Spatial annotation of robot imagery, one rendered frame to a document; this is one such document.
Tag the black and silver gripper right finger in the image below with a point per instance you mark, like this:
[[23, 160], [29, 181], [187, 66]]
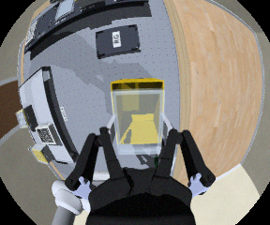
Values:
[[201, 177]]

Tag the yellow waste bin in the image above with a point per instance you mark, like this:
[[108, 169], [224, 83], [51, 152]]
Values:
[[137, 83]]

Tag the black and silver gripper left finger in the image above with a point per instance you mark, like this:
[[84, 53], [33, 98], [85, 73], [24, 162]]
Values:
[[79, 182]]

